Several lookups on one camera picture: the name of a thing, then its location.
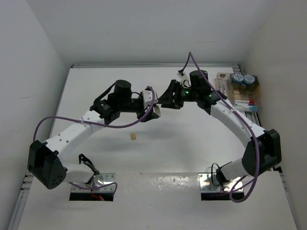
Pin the red capped white marker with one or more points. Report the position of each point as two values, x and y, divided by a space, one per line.
244 103

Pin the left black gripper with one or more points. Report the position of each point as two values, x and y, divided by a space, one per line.
150 114

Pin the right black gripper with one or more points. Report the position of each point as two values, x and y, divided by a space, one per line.
170 100

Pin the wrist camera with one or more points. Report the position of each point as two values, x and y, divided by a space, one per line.
183 77
149 96

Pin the blue capped marker diagonal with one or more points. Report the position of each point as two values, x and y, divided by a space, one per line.
247 109

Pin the blue white tape roll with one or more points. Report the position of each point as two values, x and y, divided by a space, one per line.
237 78

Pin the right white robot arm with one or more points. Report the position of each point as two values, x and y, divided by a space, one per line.
262 147

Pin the beige eraser stick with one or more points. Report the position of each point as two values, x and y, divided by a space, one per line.
156 110

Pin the metal base plate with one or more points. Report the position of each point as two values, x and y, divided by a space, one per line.
102 183
211 186

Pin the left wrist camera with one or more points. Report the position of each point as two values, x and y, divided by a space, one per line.
149 96

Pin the yellow eraser block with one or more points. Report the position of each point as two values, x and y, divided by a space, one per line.
132 136

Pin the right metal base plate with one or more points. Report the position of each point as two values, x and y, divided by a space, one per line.
211 186

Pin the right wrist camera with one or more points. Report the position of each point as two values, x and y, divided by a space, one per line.
183 77

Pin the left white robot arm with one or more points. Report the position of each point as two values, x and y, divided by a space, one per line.
114 108

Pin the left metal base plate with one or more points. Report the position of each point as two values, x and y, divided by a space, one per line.
102 183

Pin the clear acrylic organizer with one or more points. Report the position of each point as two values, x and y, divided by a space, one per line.
237 91

